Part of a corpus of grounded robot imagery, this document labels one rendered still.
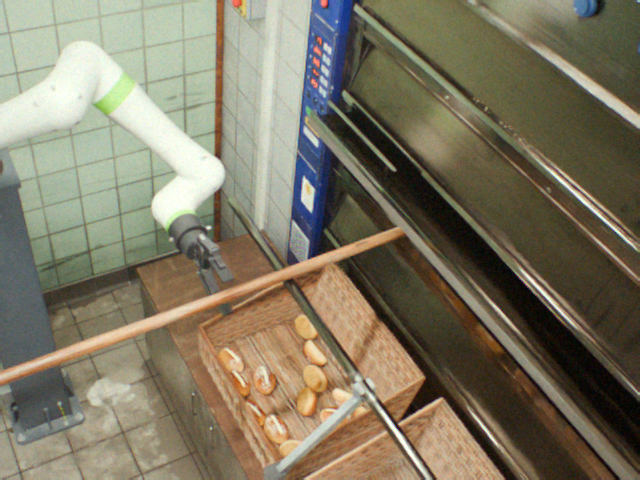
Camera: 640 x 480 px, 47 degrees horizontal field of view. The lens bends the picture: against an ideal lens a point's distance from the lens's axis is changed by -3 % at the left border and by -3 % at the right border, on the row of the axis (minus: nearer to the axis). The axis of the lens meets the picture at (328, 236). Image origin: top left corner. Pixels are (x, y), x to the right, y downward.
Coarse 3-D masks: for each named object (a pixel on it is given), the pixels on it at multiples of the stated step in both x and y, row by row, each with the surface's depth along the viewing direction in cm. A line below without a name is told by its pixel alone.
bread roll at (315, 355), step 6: (306, 342) 247; (312, 342) 247; (306, 348) 246; (312, 348) 244; (318, 348) 246; (306, 354) 246; (312, 354) 244; (318, 354) 243; (324, 354) 245; (312, 360) 244; (318, 360) 243; (324, 360) 244
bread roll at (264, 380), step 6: (258, 372) 237; (264, 372) 236; (270, 372) 238; (258, 378) 236; (264, 378) 235; (270, 378) 236; (258, 384) 235; (264, 384) 234; (270, 384) 235; (264, 390) 235; (270, 390) 235
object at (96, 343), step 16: (368, 240) 203; (384, 240) 204; (320, 256) 196; (336, 256) 198; (288, 272) 192; (304, 272) 194; (240, 288) 186; (256, 288) 188; (192, 304) 180; (208, 304) 182; (144, 320) 175; (160, 320) 176; (176, 320) 179; (96, 336) 171; (112, 336) 171; (128, 336) 173; (64, 352) 166; (80, 352) 168; (16, 368) 162; (32, 368) 163; (0, 384) 160
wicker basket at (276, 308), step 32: (352, 288) 238; (224, 320) 241; (256, 320) 250; (288, 320) 259; (352, 320) 240; (256, 352) 249; (288, 352) 250; (352, 352) 242; (384, 352) 229; (224, 384) 231; (288, 384) 241; (352, 384) 243; (384, 384) 230; (416, 384) 216; (288, 416) 232; (320, 416) 233; (352, 416) 234; (256, 448) 219; (320, 448) 211; (352, 448) 222
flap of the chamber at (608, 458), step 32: (320, 128) 203; (416, 192) 190; (448, 224) 182; (480, 256) 175; (512, 288) 169; (512, 320) 160; (544, 320) 163; (512, 352) 155; (544, 352) 155; (576, 352) 157; (544, 384) 149; (576, 384) 150; (608, 384) 152; (576, 416) 143; (608, 416) 145
